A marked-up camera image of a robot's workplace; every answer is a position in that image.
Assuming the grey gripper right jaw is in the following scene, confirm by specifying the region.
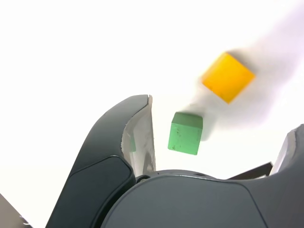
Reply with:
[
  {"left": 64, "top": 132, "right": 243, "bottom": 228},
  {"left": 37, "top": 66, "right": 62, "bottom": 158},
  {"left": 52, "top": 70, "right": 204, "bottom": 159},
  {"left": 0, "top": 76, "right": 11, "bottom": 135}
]
[{"left": 95, "top": 123, "right": 304, "bottom": 228}]

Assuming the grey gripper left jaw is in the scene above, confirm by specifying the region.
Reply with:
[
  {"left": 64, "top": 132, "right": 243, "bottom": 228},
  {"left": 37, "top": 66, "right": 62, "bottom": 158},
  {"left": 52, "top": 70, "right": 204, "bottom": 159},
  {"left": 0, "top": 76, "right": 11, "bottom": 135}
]
[{"left": 45, "top": 94, "right": 157, "bottom": 228}]

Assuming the green cube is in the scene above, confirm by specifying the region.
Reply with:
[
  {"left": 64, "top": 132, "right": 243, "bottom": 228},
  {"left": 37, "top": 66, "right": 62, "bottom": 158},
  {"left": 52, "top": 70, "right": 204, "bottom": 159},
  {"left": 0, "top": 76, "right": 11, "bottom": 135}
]
[{"left": 167, "top": 112, "right": 204, "bottom": 156}]

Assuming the yellow cube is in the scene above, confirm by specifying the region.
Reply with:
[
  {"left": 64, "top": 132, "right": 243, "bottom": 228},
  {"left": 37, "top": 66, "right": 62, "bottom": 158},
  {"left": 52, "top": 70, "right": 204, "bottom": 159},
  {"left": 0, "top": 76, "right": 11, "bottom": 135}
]
[{"left": 201, "top": 51, "right": 257, "bottom": 105}]

